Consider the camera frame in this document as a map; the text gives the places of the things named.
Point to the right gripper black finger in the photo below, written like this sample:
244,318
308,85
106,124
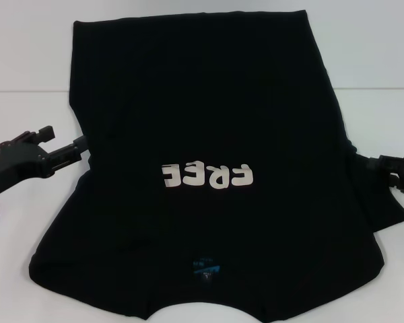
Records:
380,165
395,181

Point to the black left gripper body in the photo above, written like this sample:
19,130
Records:
17,161

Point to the black T-shirt with white lettering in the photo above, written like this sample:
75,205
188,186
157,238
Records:
205,101

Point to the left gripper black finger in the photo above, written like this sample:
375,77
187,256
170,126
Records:
45,134
70,151

